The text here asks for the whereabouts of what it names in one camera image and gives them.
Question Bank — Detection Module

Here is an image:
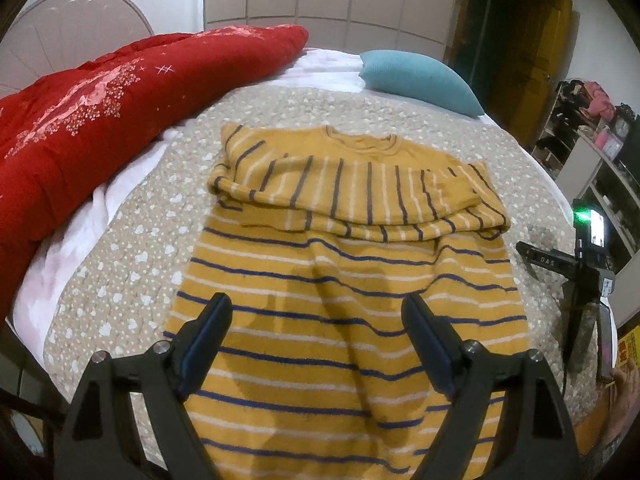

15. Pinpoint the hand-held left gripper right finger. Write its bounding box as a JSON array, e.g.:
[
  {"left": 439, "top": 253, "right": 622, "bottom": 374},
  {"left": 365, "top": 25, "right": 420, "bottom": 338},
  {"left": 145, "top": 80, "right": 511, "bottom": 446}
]
[{"left": 401, "top": 294, "right": 584, "bottom": 480}]

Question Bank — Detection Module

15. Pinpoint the pink box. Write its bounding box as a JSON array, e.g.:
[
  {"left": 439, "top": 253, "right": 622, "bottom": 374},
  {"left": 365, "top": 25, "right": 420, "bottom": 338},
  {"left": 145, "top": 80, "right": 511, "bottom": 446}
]
[{"left": 595, "top": 127, "right": 624, "bottom": 161}]

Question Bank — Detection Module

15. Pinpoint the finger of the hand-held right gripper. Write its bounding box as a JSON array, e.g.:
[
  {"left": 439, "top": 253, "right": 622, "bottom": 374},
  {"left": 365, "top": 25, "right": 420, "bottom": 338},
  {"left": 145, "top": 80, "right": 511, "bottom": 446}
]
[{"left": 515, "top": 240, "right": 577, "bottom": 281}]

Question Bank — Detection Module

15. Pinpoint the yellow wooden door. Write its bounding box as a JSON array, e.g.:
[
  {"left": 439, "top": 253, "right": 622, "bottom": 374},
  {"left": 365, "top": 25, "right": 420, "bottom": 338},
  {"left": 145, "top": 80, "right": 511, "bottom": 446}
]
[{"left": 487, "top": 0, "right": 573, "bottom": 133}]

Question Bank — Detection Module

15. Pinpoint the white bed sheet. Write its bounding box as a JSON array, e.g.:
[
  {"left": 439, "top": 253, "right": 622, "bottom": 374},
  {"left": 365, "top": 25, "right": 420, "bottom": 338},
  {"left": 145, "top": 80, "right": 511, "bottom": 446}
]
[{"left": 5, "top": 47, "right": 531, "bottom": 361}]

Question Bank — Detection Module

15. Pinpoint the yellow striped sweater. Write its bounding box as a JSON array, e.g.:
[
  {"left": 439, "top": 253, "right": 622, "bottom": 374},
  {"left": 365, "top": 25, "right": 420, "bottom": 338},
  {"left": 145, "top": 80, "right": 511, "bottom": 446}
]
[{"left": 162, "top": 124, "right": 531, "bottom": 480}]

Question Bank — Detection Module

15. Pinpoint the teal pillow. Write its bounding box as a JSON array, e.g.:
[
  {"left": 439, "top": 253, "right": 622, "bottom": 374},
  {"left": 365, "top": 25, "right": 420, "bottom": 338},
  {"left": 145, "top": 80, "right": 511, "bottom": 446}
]
[{"left": 359, "top": 50, "right": 485, "bottom": 117}]

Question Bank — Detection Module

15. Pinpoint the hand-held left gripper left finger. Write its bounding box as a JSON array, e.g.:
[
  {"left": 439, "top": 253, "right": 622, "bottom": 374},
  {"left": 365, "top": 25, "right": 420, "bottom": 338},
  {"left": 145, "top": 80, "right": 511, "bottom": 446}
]
[{"left": 60, "top": 291, "right": 233, "bottom": 480}]

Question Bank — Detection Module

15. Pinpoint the pink cloth bundle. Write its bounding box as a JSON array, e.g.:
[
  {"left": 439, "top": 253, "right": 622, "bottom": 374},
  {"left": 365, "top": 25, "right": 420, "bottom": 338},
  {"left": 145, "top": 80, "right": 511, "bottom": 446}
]
[{"left": 585, "top": 80, "right": 617, "bottom": 122}]

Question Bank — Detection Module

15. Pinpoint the beige dotted bedspread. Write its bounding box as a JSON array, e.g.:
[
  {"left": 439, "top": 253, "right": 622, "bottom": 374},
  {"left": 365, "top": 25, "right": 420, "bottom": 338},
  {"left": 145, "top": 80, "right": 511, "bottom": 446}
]
[{"left": 42, "top": 85, "right": 606, "bottom": 480}]

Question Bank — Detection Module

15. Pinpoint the white shelf unit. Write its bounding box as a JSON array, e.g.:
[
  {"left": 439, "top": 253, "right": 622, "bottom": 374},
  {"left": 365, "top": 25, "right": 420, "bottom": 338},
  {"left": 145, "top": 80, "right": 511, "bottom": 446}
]
[{"left": 530, "top": 77, "right": 640, "bottom": 281}]

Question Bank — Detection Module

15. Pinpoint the person's right hand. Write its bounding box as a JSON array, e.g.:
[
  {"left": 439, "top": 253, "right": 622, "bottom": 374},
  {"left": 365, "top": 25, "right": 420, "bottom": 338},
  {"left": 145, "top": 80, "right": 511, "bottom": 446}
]
[{"left": 607, "top": 366, "right": 640, "bottom": 413}]

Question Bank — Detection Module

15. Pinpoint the red floral quilt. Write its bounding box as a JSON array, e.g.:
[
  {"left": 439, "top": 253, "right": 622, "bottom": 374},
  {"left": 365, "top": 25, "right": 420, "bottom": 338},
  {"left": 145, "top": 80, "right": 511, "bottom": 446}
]
[{"left": 0, "top": 25, "right": 310, "bottom": 316}]

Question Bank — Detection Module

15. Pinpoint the orange printed box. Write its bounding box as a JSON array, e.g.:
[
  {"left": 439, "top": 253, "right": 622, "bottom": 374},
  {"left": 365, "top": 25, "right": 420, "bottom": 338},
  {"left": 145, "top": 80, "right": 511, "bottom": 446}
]
[{"left": 617, "top": 327, "right": 640, "bottom": 367}]

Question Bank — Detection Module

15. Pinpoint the round white headboard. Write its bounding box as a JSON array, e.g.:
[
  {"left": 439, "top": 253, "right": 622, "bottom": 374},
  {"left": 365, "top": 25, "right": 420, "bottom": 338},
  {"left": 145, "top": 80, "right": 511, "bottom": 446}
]
[{"left": 0, "top": 0, "right": 156, "bottom": 98}]

